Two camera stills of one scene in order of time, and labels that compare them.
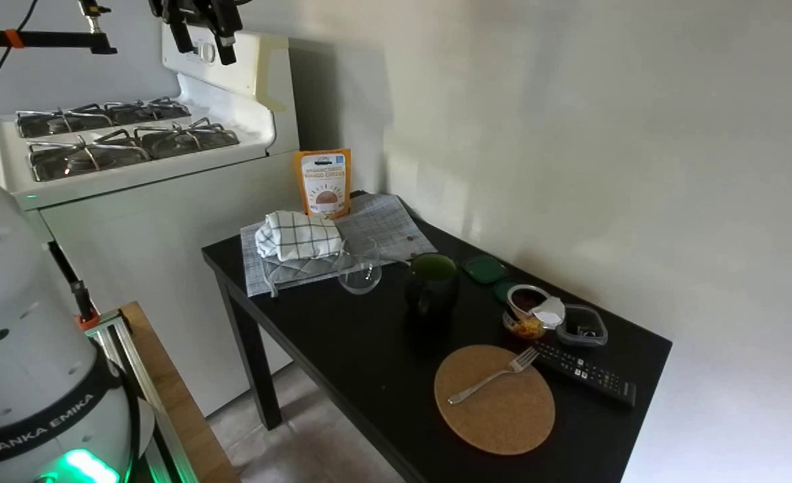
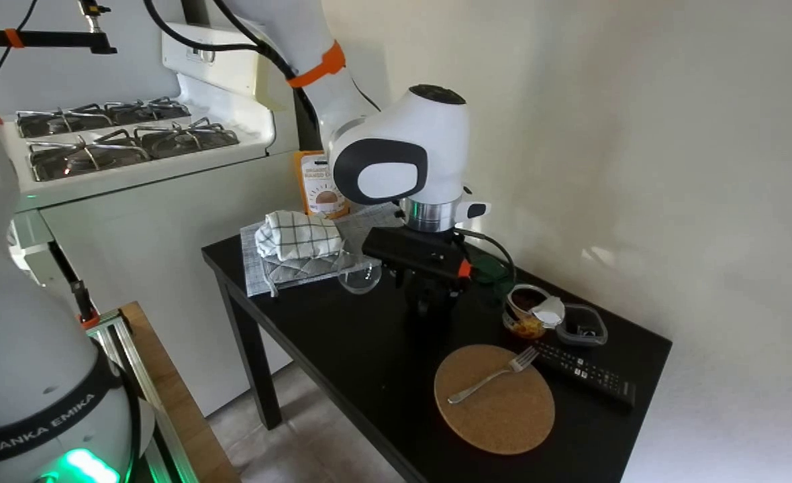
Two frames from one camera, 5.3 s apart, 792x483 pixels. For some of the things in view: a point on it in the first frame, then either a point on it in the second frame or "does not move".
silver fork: x=516 y=365 does not move
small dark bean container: x=584 y=322 does not move
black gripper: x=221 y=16 to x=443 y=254
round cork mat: x=508 y=416 does not move
